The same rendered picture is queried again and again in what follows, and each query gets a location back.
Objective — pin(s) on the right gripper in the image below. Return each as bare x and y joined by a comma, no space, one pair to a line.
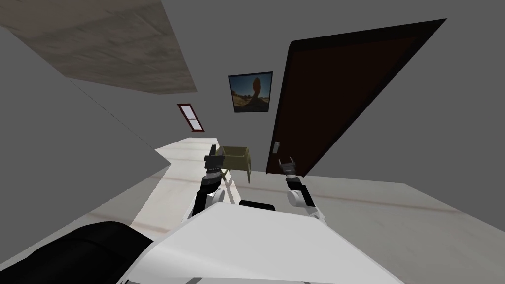
289,169

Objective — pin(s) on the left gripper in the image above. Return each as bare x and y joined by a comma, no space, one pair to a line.
214,161

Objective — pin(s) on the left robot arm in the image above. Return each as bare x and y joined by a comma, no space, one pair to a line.
79,256

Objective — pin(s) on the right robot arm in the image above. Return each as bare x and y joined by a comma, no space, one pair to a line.
296,196

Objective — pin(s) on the olive wooden chair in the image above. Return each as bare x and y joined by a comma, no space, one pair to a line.
236,157

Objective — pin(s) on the red framed window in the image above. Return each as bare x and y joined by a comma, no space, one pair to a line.
190,117

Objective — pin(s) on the framed desert rock picture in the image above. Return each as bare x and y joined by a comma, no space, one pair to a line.
251,92

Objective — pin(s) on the dark brown door leaf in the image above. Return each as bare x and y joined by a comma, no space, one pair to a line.
335,98

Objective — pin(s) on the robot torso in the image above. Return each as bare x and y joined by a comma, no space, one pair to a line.
252,244

